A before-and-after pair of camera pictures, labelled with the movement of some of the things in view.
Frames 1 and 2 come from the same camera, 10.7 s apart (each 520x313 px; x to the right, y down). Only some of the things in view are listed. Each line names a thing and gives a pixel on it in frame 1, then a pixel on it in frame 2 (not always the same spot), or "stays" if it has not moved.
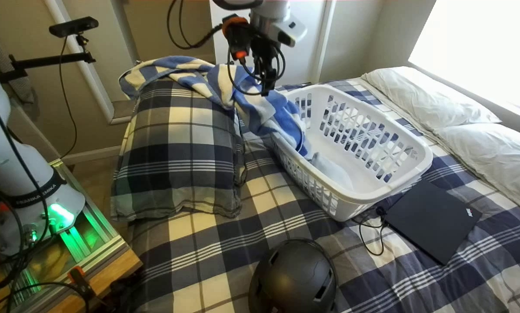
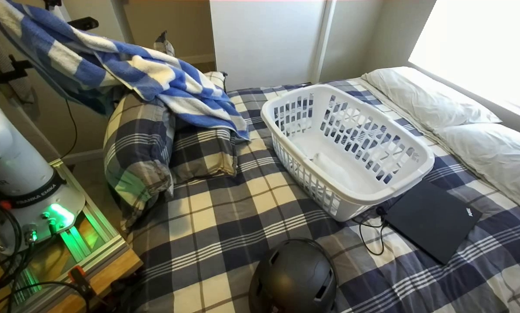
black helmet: [294, 278] stays
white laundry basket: [355, 152] stays
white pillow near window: [432, 102] stays
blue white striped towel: [258, 104] to [101, 72]
